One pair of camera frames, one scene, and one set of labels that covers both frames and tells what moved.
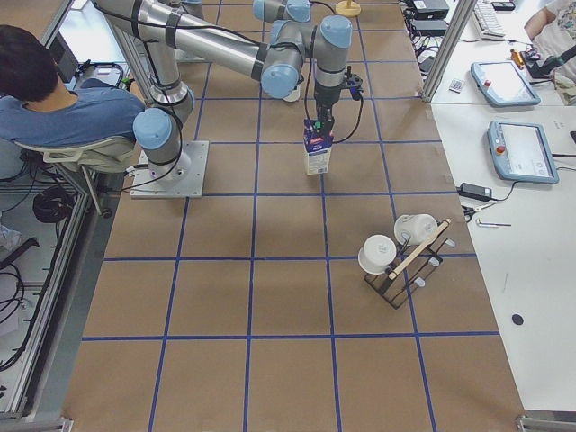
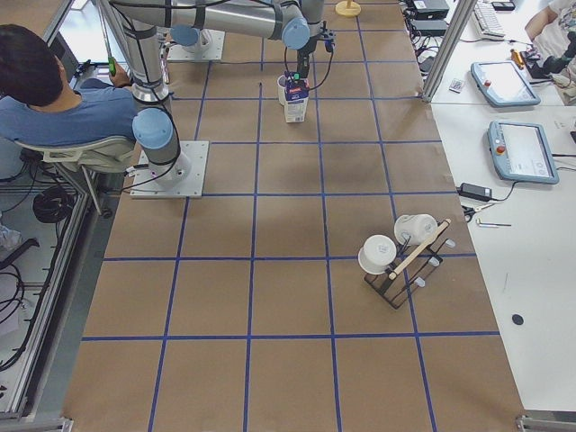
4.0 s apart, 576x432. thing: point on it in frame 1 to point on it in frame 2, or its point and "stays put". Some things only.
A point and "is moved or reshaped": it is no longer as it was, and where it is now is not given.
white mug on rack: x=376 y=254 stays put
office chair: x=112 y=155 stays put
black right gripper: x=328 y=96 to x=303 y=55
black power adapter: x=475 y=192 stays put
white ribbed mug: x=294 y=95 is moved or reshaped
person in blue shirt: x=37 y=109 stays put
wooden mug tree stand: x=348 y=8 stays put
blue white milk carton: x=318 y=148 to x=296 y=97
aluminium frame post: x=449 y=49 stays put
